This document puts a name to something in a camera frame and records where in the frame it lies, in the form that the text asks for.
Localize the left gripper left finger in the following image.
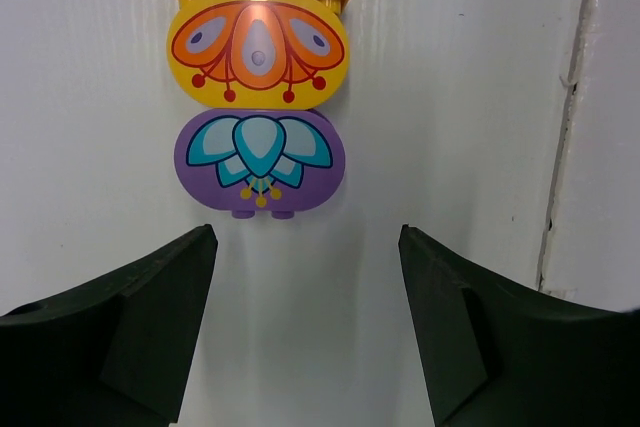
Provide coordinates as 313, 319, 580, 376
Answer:
1, 224, 218, 426

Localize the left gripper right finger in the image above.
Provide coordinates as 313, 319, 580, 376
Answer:
398, 225, 639, 426

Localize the purple oval flower lego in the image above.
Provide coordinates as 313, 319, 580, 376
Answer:
174, 109, 346, 219

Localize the yellow oval orange-pattern lego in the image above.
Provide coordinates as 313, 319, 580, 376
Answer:
166, 0, 349, 111

